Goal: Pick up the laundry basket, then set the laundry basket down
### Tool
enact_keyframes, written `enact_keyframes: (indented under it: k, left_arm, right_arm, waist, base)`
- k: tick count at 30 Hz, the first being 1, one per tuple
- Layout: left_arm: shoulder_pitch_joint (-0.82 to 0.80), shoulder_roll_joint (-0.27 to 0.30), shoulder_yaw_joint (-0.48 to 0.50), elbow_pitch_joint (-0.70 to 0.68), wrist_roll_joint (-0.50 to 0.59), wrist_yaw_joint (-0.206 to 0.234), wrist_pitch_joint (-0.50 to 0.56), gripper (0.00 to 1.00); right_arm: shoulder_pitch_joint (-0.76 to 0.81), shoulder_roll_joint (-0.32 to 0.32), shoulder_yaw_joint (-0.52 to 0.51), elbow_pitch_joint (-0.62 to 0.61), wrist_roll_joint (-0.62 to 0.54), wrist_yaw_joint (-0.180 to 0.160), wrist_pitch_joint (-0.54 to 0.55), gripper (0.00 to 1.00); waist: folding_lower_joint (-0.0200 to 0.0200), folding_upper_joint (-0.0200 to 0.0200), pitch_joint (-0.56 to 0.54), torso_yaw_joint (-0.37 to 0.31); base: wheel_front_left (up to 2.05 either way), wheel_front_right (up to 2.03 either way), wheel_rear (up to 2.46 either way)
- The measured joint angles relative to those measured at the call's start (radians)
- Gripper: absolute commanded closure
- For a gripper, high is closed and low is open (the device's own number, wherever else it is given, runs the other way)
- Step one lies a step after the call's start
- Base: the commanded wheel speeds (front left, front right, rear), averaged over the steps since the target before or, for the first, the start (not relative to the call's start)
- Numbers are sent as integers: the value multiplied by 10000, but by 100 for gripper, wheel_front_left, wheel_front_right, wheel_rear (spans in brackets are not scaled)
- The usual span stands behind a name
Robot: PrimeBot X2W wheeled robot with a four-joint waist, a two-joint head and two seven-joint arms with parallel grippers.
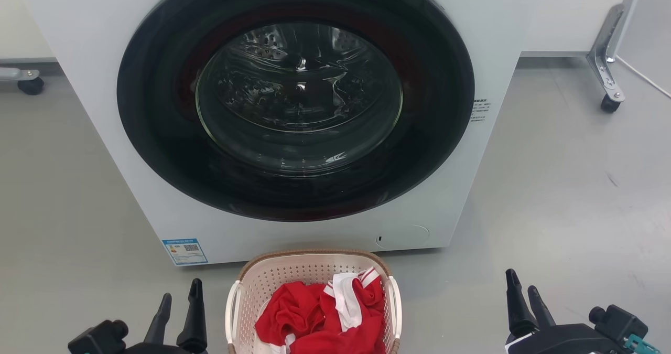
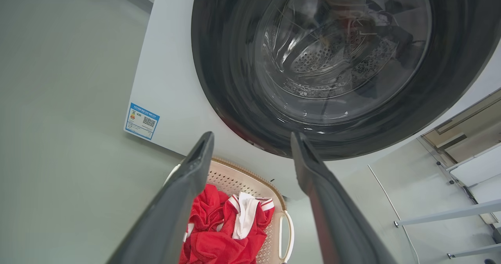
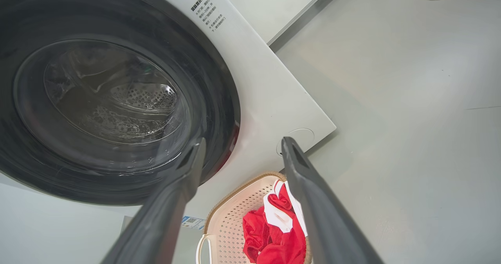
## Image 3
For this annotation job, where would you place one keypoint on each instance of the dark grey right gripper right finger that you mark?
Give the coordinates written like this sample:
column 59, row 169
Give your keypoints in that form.
column 328, row 217

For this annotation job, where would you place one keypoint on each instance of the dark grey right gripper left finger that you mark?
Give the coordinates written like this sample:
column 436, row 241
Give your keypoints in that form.
column 164, row 217

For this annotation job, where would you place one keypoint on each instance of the cream perforated laundry basket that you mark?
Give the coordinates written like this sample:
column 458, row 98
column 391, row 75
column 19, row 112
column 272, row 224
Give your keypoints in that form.
column 231, row 225

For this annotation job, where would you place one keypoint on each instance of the blue and white label sticker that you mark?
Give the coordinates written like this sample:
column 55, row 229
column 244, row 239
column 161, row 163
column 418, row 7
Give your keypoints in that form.
column 192, row 222

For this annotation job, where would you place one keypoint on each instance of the red and white garment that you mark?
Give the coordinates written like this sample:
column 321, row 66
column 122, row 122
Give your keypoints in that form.
column 276, row 232

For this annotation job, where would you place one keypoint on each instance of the white front-loading washing machine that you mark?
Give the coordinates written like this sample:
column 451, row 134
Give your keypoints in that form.
column 270, row 92

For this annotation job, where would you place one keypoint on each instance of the dark round washing machine door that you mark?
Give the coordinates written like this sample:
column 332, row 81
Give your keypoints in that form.
column 105, row 92

